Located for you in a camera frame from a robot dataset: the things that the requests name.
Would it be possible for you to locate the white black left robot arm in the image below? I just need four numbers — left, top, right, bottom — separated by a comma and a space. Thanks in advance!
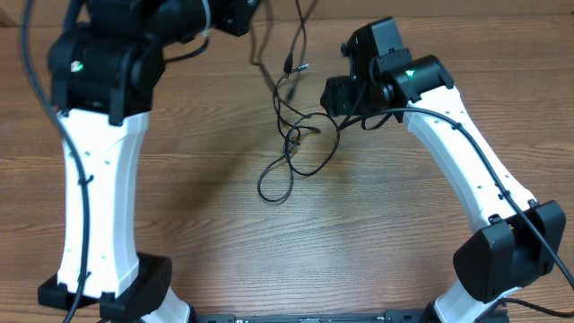
38, 0, 258, 322

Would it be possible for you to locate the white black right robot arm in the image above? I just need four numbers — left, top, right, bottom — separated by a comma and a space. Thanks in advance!
321, 17, 566, 322

